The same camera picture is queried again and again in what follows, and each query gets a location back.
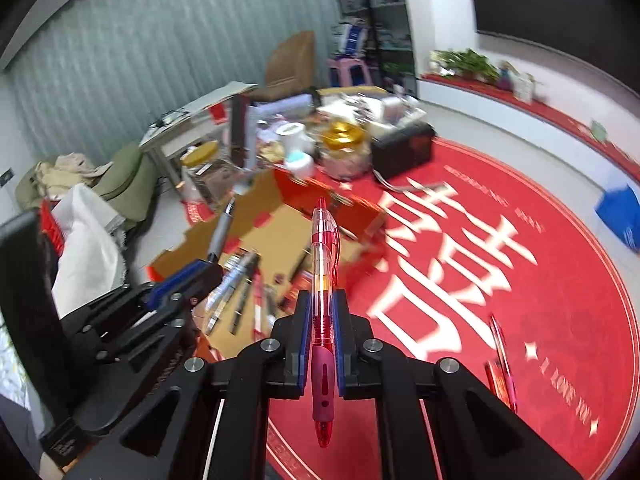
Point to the grey vertical blinds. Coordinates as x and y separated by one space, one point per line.
150 35

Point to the beige cloth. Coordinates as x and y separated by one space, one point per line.
65 170

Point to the clear red pen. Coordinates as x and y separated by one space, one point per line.
257 310

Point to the small red sign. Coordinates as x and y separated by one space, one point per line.
218 112

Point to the green potted plant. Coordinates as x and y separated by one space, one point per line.
467 62

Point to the pink plastic stool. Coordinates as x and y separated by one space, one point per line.
350 71

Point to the long black marker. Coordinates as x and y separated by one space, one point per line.
245 302

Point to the white plastic jar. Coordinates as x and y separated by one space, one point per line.
295 145

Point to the dark wall screen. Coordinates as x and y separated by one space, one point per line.
550 5

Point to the white blue marker pen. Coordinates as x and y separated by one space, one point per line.
232 277

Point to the red plastic object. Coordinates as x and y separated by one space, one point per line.
52 230

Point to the round red printed mat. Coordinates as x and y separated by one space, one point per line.
500 270

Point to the small printed pack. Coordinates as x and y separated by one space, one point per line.
300 287

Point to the dark board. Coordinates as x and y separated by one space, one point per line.
239 130

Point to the red covered ledge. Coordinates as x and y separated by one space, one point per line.
565 115

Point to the white cloth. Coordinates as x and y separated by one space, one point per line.
85 255

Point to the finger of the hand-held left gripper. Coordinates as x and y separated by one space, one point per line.
175 282
150 335

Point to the gold lid jar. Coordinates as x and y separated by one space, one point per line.
345 160

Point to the silver grey pen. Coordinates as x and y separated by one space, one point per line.
220 232

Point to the yellow lid jar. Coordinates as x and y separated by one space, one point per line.
200 152

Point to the white carton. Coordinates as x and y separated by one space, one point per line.
395 108

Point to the brown cardboard chair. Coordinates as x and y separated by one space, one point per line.
290 65

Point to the small white box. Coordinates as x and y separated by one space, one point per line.
524 87

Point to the black panel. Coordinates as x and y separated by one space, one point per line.
25 310

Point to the small black box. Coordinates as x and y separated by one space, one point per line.
62 445

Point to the blue doll figure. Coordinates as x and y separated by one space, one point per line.
506 76

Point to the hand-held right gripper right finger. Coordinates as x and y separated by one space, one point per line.
341 360

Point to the blue white bag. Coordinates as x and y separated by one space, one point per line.
350 37

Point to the red pen with pink grip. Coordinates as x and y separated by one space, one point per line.
320 310

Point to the dark storage shelf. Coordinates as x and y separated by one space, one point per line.
385 20

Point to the small green box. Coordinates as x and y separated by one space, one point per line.
598 131

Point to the white table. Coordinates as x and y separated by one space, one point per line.
175 132

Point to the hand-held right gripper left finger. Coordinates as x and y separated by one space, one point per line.
302 360

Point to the red cardboard box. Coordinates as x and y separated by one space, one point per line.
280 230

